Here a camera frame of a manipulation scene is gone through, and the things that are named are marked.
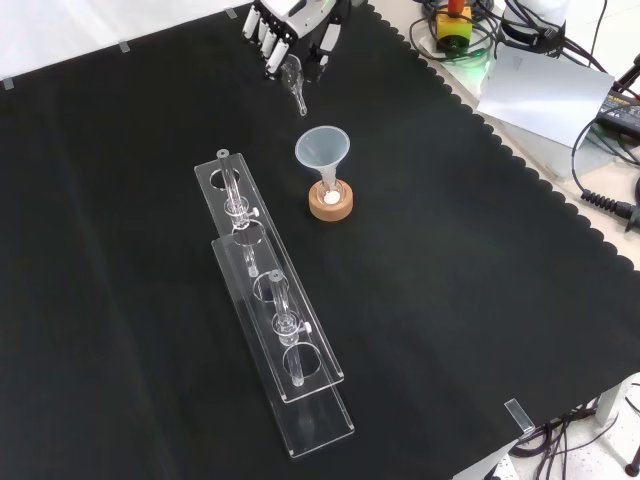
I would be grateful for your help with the clear tape piece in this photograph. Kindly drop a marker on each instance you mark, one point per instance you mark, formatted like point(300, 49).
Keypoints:
point(8, 83)
point(233, 13)
point(124, 47)

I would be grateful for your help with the pale board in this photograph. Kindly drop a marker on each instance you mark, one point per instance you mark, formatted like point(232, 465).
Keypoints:
point(540, 95)

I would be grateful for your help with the clear round-bottom flask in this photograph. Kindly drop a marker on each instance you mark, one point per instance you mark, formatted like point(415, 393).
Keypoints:
point(330, 192)

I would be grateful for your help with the black power adapter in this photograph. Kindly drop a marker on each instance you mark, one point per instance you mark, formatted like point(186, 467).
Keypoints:
point(622, 110)

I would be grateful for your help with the yellow stop button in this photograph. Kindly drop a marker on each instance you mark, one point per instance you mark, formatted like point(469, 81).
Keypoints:
point(453, 27)

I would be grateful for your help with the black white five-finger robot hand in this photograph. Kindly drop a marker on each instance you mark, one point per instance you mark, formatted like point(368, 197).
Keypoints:
point(280, 22)

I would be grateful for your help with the clear acrylic funnel stand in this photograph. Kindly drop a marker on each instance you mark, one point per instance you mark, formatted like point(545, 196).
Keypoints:
point(270, 300)

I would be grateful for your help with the translucent plastic funnel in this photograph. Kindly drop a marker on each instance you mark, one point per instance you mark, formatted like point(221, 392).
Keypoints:
point(322, 147)

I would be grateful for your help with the black bench cloth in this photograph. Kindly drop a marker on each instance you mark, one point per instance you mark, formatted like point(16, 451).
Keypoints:
point(150, 250)

